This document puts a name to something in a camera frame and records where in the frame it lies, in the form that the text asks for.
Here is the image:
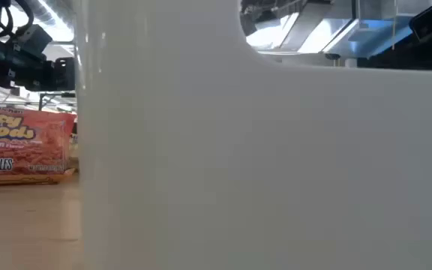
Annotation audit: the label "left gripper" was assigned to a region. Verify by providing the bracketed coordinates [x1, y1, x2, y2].
[0, 37, 77, 92]

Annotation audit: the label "yellow chicken noodle pack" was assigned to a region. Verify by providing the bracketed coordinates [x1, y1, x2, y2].
[0, 106, 77, 187]

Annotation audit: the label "white plastic bin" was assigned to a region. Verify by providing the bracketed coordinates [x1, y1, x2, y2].
[73, 0, 432, 270]

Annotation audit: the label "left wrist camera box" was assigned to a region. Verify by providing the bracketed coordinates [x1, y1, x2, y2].
[13, 24, 54, 58]

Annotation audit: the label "spiral round air duct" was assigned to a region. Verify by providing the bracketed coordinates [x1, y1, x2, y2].
[31, 0, 75, 28]

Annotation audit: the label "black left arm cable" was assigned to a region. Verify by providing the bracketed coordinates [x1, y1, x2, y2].
[0, 0, 35, 38]

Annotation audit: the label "silver ventilation duct box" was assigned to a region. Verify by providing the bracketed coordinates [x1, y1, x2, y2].
[298, 0, 432, 60]

